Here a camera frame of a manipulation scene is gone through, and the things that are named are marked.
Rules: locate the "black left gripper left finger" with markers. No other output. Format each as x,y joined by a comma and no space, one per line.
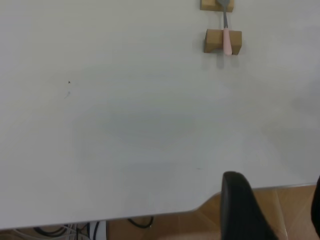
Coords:
240,210

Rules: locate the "flat wooden block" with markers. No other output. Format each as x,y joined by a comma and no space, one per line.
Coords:
208,5

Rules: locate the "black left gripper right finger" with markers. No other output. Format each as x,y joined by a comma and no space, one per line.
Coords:
317,212

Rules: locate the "notched wooden block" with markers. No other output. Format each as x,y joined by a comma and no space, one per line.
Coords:
212,40

